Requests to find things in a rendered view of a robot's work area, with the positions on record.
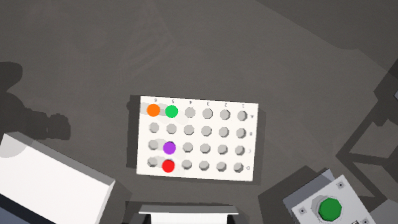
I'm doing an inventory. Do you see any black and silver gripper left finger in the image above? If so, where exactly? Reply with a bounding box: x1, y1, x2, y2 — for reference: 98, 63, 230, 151
121, 213, 152, 224

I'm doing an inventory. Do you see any orange-capped tube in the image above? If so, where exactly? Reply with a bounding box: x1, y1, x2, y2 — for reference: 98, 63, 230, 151
147, 104, 160, 117

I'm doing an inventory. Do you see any green-capped tube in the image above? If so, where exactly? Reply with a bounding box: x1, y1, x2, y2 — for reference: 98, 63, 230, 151
165, 105, 178, 118

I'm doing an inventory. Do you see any red-capped tube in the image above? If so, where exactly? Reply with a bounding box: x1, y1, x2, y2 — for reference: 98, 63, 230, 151
162, 158, 175, 173

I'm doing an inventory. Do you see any white tube rack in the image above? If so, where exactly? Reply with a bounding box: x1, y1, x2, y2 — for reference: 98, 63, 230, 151
137, 96, 258, 181

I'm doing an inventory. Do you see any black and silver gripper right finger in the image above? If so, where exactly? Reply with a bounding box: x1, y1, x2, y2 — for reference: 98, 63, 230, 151
227, 214, 249, 224

